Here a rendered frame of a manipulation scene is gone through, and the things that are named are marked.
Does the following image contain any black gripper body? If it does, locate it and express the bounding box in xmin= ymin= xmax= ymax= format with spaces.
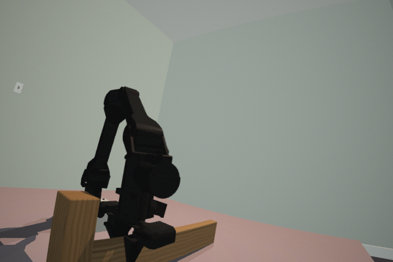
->
xmin=97 ymin=184 xmax=176 ymax=250

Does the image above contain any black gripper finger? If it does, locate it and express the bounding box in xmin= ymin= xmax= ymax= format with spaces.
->
xmin=104 ymin=222 xmax=132 ymax=238
xmin=124 ymin=234 xmax=144 ymax=262

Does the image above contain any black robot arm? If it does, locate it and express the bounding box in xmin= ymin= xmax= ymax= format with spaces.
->
xmin=80 ymin=87 xmax=181 ymax=201

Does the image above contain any wooden post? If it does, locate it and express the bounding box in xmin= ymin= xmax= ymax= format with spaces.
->
xmin=46 ymin=190 xmax=100 ymax=262

